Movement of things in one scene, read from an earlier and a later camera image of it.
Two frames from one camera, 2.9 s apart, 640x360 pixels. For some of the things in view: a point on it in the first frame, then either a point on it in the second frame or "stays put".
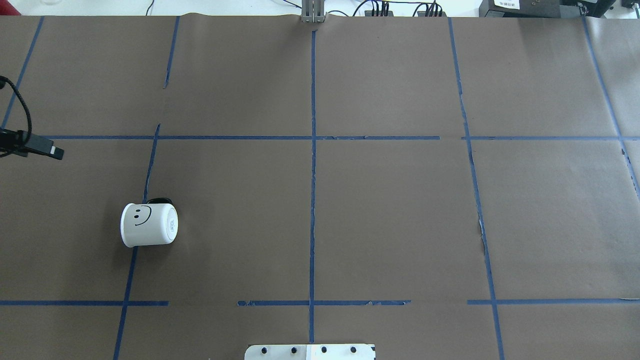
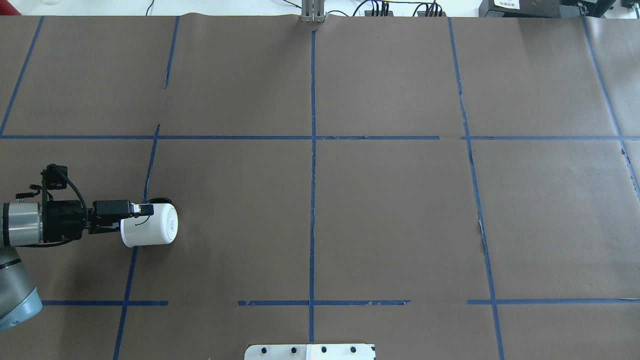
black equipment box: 546,8 stays put
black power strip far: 423,13 stays put
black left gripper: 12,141 to 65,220
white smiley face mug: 154,222 stays put
